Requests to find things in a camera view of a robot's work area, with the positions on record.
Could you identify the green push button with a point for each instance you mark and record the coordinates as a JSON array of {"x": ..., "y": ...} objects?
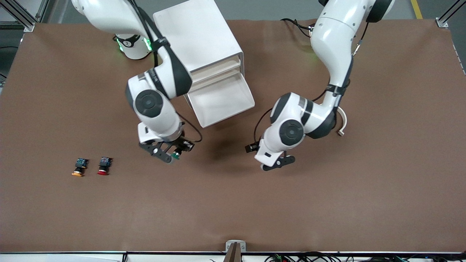
[{"x": 176, "y": 156}]

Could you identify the white plastic drawer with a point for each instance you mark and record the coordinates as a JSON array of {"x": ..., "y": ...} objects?
[
  {"x": 218, "y": 75},
  {"x": 218, "y": 66},
  {"x": 222, "y": 100}
]

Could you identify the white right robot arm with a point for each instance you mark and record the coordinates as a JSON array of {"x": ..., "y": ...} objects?
[{"x": 153, "y": 105}]

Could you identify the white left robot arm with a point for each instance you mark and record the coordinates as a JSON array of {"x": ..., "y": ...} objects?
[{"x": 335, "y": 43}]

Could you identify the red push button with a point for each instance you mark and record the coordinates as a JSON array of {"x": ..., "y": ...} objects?
[{"x": 104, "y": 165}]

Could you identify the yellow push button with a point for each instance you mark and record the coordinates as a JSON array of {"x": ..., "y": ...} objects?
[{"x": 78, "y": 168}]

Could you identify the white drawer cabinet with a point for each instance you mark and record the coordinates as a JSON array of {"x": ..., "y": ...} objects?
[{"x": 200, "y": 32}]

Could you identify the white curved plastic bracket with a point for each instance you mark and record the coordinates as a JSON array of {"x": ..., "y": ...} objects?
[{"x": 344, "y": 123}]

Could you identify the aluminium frame profile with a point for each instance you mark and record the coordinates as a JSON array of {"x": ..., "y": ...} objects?
[
  {"x": 25, "y": 18},
  {"x": 446, "y": 18}
]

